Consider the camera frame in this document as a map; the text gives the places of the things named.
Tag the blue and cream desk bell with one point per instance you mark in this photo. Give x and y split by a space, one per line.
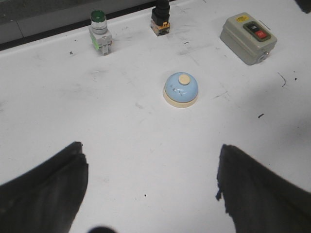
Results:
180 90

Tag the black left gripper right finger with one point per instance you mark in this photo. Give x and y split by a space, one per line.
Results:
257 199

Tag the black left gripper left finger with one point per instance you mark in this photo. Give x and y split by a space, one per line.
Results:
47 198

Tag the grey on-off switch box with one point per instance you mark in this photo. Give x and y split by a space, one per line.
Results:
248 38

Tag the green pushbutton switch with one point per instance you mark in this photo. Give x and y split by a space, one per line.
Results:
99 33

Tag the black selector switch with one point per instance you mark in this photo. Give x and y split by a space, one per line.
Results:
160 18

